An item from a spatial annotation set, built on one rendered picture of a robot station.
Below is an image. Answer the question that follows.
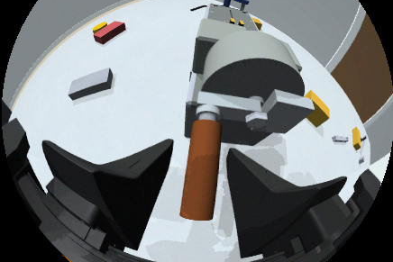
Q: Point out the yellow short cylinder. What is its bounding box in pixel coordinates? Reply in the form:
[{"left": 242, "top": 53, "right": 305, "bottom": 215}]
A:
[{"left": 92, "top": 23, "right": 108, "bottom": 34}]

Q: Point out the blue c-clamp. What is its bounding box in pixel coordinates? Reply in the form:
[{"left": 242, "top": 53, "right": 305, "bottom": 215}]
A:
[{"left": 223, "top": 0, "right": 249, "bottom": 11}]

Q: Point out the red rectangular block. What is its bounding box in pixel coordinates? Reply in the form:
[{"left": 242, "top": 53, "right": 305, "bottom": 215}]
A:
[{"left": 94, "top": 21, "right": 126, "bottom": 45}]

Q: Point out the yellow rectangular block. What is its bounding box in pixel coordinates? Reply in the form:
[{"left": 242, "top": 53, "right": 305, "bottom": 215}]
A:
[
  {"left": 251, "top": 17, "right": 262, "bottom": 30},
  {"left": 352, "top": 126, "right": 361, "bottom": 150},
  {"left": 305, "top": 90, "right": 330, "bottom": 128}
]

